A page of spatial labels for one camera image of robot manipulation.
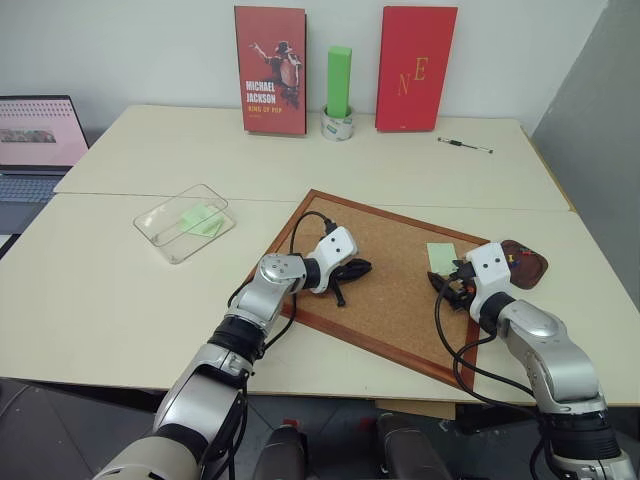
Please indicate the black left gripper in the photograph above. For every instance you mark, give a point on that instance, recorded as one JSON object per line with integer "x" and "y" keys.
{"x": 346, "y": 272}

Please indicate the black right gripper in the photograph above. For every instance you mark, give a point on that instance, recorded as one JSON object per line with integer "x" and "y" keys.
{"x": 461, "y": 290}

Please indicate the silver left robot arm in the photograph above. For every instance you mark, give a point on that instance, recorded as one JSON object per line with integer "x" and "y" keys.
{"x": 272, "y": 295}

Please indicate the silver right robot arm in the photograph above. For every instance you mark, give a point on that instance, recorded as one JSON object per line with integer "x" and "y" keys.
{"x": 560, "y": 350}

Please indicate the green sticky note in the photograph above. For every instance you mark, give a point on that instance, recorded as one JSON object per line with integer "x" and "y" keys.
{"x": 440, "y": 255}
{"x": 197, "y": 217}

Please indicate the brown oval tray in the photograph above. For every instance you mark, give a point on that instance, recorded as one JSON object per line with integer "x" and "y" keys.
{"x": 532, "y": 270}

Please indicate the clear plastic box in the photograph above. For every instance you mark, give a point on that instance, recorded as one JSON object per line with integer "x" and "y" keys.
{"x": 165, "y": 235}

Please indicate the wood-framed cork board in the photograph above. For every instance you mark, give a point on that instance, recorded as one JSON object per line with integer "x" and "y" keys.
{"x": 390, "y": 300}

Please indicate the black and white pen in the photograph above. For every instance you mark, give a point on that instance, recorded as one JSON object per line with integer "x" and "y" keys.
{"x": 465, "y": 145}

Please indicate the brown cardboard piece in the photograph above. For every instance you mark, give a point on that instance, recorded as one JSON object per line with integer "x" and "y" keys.
{"x": 415, "y": 409}

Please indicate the clear tape roll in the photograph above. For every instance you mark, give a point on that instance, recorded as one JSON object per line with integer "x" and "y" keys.
{"x": 336, "y": 129}

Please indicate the dark rounded shape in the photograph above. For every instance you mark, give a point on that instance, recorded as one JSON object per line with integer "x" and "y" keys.
{"x": 285, "y": 452}
{"x": 410, "y": 447}

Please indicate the grey partition panel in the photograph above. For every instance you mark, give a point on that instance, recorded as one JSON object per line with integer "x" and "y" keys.
{"x": 595, "y": 150}

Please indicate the green rectangular block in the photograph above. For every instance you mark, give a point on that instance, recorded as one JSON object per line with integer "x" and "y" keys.
{"x": 339, "y": 80}

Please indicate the red book gold letters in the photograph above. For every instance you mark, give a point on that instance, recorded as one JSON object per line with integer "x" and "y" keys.
{"x": 415, "y": 70}

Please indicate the red Michael Jackson book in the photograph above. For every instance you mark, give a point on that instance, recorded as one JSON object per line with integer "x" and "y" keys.
{"x": 272, "y": 70}

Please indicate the open laptop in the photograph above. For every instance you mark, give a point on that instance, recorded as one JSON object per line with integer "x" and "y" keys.
{"x": 35, "y": 135}

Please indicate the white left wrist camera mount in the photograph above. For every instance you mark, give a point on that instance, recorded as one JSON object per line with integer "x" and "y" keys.
{"x": 336, "y": 247}

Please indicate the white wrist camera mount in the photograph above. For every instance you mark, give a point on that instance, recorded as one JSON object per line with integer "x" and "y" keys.
{"x": 336, "y": 247}
{"x": 492, "y": 275}

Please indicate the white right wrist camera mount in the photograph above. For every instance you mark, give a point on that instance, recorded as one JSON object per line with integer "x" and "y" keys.
{"x": 492, "y": 275}

